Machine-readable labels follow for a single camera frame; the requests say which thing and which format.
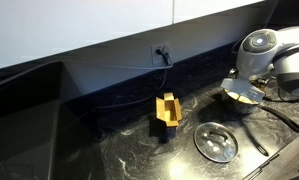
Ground round glass pot lid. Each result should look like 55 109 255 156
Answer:
193 121 240 164

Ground blue Barilla pasta box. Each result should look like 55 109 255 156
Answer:
154 92 183 143

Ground glossy black box appliance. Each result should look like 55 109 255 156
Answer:
0 60 107 180

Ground white wall power outlet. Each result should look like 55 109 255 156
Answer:
151 42 173 66

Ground black power cable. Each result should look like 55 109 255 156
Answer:
92 47 174 111

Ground black looped cable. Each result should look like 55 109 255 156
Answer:
230 31 253 56

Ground white wall cabinet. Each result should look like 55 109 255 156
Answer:
0 0 267 73

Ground steel pot with black handle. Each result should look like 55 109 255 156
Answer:
220 88 299 134

